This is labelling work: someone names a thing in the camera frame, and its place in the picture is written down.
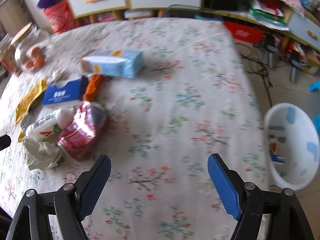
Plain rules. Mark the orange peel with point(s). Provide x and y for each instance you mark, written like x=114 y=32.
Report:
x=92 y=88

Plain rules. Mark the glass jar with oranges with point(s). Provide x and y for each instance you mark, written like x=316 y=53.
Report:
x=30 y=45

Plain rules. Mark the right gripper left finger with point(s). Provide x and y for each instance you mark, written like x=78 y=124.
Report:
x=73 y=202

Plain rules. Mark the grey paper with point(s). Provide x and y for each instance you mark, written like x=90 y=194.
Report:
x=41 y=155

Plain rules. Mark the blue tissue box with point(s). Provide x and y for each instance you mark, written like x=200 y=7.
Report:
x=71 y=92

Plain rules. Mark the red snack wrapper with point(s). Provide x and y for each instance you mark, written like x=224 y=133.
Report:
x=84 y=130

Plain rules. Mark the red storage box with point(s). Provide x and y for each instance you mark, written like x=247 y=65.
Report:
x=244 y=33

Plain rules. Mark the yellow snack bag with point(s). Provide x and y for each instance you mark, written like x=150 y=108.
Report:
x=29 y=100

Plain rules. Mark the light blue milk carton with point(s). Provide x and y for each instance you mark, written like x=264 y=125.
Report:
x=114 y=63

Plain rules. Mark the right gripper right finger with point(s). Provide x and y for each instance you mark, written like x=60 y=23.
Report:
x=244 y=201

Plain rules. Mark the white yogurt bottle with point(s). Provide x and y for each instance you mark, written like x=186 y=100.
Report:
x=50 y=125

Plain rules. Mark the floral tablecloth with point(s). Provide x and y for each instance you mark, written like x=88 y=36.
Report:
x=191 y=99

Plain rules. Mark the white drawer cabinet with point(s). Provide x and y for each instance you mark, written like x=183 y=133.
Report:
x=285 y=16

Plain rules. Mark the white plastic trash bin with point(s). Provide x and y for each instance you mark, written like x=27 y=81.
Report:
x=292 y=147

